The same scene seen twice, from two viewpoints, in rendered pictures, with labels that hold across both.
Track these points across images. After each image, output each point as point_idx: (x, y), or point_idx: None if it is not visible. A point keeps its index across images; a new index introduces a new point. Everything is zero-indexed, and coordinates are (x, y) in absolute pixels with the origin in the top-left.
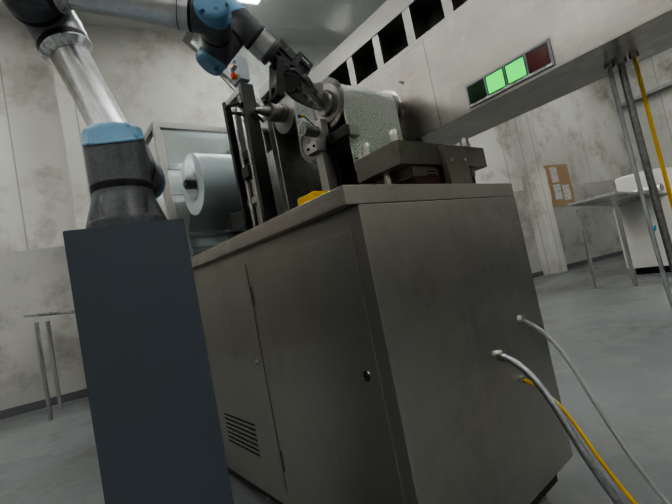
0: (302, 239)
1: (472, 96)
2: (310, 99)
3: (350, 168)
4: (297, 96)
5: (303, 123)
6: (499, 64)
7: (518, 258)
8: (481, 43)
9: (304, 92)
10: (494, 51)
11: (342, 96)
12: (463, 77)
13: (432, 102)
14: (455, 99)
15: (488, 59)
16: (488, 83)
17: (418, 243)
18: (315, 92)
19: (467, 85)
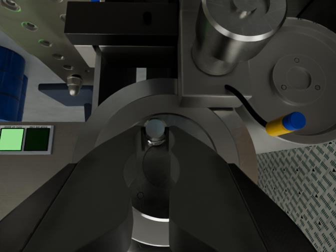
0: None
1: (43, 136)
2: (173, 177)
3: (172, 1)
4: (223, 218)
5: (225, 23)
6: (2, 157)
7: None
8: (12, 194)
9: (125, 207)
10: (1, 175)
11: (75, 149)
12: (49, 166)
13: None
14: (69, 145)
15: (12, 170)
16: (19, 141)
17: None
18: (63, 169)
19: (45, 152)
